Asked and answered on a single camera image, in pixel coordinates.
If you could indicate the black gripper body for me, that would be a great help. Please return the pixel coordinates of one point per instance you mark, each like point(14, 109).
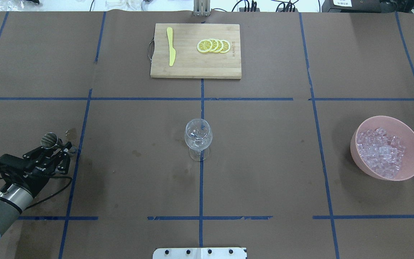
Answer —
point(35, 176)

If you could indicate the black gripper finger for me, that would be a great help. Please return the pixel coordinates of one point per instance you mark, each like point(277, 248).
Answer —
point(63, 150)
point(39, 153)

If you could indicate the steel double jigger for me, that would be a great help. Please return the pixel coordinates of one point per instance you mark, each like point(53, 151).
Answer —
point(52, 137)

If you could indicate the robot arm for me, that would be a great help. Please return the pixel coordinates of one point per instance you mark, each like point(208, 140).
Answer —
point(14, 202)

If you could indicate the clear wine glass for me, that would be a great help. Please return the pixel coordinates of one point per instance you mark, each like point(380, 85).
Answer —
point(198, 136)

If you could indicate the ice cubes pile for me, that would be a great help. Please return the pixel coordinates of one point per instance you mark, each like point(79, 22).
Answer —
point(381, 151)

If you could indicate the bamboo cutting board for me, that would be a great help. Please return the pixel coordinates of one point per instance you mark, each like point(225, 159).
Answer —
point(189, 62)

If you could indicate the yellow plastic knife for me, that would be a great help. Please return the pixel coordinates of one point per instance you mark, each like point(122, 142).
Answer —
point(172, 51)

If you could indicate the lemon slice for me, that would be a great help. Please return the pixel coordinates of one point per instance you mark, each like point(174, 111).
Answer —
point(226, 46)
point(204, 46)
point(214, 45)
point(220, 46)

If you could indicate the pink bowl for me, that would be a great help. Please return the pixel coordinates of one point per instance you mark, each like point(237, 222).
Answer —
point(394, 127)

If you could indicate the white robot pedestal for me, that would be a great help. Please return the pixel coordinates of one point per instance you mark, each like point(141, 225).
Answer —
point(201, 253)

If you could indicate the aluminium frame post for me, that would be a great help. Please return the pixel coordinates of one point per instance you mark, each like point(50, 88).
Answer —
point(201, 8)

